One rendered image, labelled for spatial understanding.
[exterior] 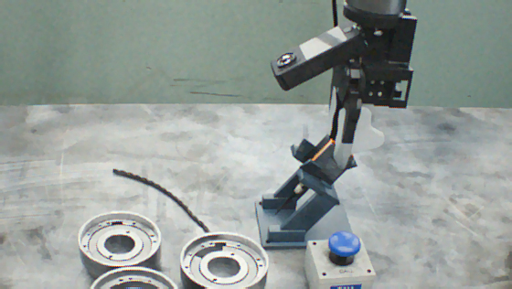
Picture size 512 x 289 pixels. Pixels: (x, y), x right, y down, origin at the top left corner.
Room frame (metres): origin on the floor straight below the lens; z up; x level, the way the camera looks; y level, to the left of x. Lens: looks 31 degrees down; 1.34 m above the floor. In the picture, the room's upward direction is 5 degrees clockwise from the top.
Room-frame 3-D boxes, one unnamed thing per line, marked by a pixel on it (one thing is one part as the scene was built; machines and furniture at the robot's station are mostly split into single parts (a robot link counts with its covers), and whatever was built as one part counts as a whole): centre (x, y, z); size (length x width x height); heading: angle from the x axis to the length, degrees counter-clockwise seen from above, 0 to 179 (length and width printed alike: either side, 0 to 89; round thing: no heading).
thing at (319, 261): (0.57, -0.13, 0.82); 0.08 x 0.07 x 0.05; 101
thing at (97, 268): (0.57, 0.15, 0.82); 0.10 x 0.10 x 0.04
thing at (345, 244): (0.57, -0.12, 0.85); 0.04 x 0.04 x 0.05
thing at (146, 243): (0.57, 0.15, 0.82); 0.08 x 0.08 x 0.02
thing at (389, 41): (0.69, -0.13, 1.06); 0.09 x 0.08 x 0.12; 98
